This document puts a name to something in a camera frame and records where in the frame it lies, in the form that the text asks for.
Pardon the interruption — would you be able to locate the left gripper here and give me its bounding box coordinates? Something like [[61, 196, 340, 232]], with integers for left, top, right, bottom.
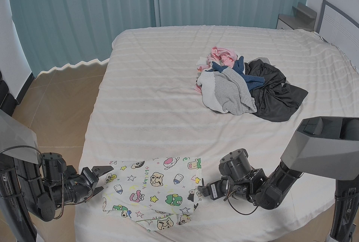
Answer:
[[73, 165, 115, 204]]

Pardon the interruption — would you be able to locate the pile of clothes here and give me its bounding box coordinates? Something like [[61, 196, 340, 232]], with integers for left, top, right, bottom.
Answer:
[[195, 46, 266, 116]]

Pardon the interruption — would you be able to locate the bed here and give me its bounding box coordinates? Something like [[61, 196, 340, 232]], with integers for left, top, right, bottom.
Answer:
[[73, 0, 359, 240]]

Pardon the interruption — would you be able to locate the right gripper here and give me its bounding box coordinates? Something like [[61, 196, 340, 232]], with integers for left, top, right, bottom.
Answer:
[[206, 177, 231, 201]]

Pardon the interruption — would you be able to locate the black cable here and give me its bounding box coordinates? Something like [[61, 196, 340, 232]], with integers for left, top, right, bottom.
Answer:
[[0, 145, 43, 170], [227, 195, 260, 215]]

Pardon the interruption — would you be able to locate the grey bedside table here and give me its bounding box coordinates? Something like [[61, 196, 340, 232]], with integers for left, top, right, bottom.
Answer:
[[277, 2, 317, 32]]

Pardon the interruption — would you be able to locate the black padded sofa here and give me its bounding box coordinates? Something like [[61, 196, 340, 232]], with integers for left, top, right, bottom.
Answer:
[[0, 68, 19, 117]]

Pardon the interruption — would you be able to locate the white printed pyjama top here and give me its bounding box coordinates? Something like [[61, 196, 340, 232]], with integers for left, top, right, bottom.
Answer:
[[102, 156, 204, 233]]

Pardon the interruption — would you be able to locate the black garment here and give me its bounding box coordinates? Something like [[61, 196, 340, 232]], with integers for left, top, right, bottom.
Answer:
[[243, 58, 309, 123]]

